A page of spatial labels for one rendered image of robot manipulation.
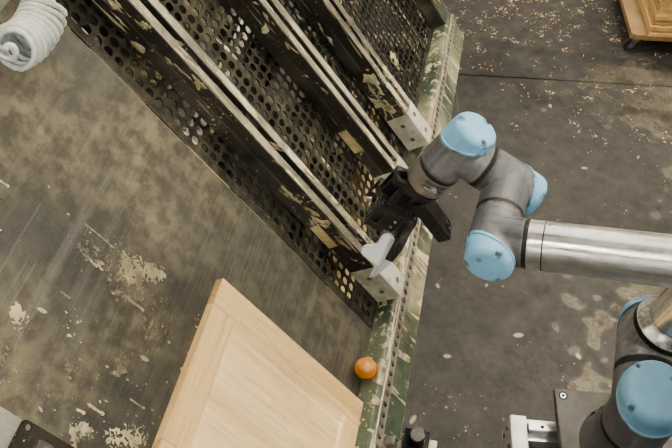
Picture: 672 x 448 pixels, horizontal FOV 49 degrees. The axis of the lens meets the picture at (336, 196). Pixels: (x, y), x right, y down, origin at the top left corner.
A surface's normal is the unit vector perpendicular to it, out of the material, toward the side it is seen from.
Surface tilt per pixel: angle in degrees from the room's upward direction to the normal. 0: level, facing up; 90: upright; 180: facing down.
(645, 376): 7
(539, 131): 0
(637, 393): 7
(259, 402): 55
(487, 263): 90
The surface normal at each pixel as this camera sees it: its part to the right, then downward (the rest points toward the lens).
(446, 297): 0.00, -0.66
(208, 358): 0.80, -0.25
